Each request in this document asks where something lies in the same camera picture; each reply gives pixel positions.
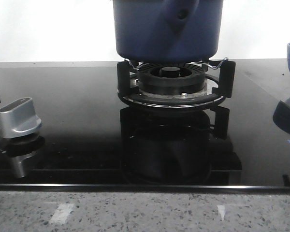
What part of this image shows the black glass cooktop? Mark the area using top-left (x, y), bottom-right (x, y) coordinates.
top-left (0, 59), bottom-right (290, 193)

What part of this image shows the black gas burner head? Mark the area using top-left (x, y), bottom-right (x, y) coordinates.
top-left (137, 63), bottom-right (205, 95)

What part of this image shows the silver stove knob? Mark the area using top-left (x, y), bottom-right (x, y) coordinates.
top-left (0, 97), bottom-right (42, 139)

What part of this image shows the black pot support grate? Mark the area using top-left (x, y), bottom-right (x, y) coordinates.
top-left (116, 58), bottom-right (236, 109)

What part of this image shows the blue cooking pot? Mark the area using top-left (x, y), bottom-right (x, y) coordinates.
top-left (113, 0), bottom-right (223, 63)

